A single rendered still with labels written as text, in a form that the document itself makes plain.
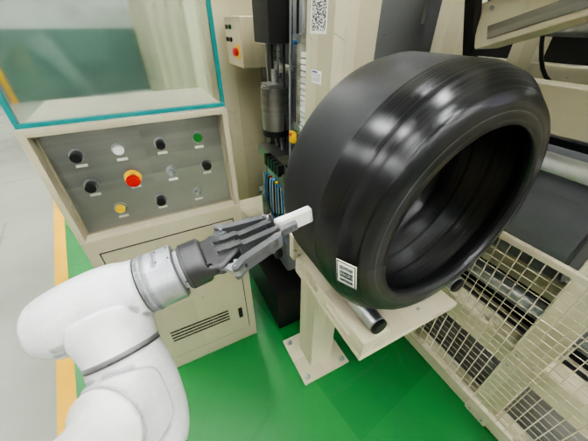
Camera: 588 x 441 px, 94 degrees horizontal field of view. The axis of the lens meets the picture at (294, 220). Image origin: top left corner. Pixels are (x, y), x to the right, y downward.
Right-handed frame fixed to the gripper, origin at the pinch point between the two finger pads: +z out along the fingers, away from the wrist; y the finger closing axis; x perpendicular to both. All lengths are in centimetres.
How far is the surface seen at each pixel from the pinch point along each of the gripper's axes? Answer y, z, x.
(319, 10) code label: 32, 27, -28
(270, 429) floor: 10, -24, 118
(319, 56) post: 31.0, 26.1, -18.9
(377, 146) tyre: -6.8, 12.4, -12.6
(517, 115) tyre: -11.9, 36.1, -12.1
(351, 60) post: 25.6, 31.6, -17.3
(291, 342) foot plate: 42, 3, 120
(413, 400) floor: -11, 42, 128
